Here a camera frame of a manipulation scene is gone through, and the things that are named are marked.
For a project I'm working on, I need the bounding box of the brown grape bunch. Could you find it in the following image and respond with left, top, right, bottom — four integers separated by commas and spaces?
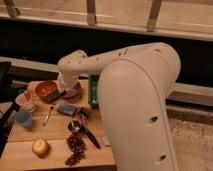
65, 134, 86, 167

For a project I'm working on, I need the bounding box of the purple bowl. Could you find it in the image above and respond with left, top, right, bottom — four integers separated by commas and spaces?
64, 83, 81, 99

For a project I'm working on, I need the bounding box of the green plastic tray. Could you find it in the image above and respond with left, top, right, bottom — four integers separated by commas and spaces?
88, 75, 99, 109

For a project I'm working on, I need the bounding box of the black eraser block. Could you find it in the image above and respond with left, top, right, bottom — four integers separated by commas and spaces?
44, 91, 66, 103

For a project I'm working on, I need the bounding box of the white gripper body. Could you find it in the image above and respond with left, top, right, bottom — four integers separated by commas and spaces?
57, 74, 78, 91

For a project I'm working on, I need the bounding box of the yellow apple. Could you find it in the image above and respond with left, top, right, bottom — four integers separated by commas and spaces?
32, 139, 50, 156

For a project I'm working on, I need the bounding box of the red bowl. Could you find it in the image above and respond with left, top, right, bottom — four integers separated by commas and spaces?
35, 80, 58, 100

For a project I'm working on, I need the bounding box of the blue plastic cup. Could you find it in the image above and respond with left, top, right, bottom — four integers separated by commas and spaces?
15, 111, 33, 128

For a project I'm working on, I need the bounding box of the white cup with orange item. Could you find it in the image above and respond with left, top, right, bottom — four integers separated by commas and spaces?
15, 91, 35, 112

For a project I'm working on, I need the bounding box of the blue sponge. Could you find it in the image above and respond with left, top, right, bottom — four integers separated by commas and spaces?
56, 103, 77, 116

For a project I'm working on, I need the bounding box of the light blue cloth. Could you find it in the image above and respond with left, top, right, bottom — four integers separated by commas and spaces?
103, 135, 110, 146

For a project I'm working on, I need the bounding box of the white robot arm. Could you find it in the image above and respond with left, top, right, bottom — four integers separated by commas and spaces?
58, 43, 181, 171

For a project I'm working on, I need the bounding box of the metal measuring scoop black handle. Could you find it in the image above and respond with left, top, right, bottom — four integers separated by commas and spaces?
68, 120, 101, 149

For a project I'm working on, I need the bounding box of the black binder clip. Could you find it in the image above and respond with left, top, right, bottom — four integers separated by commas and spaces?
78, 107, 91, 119

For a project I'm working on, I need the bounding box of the black chair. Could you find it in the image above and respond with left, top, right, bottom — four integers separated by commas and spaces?
0, 62, 19, 157

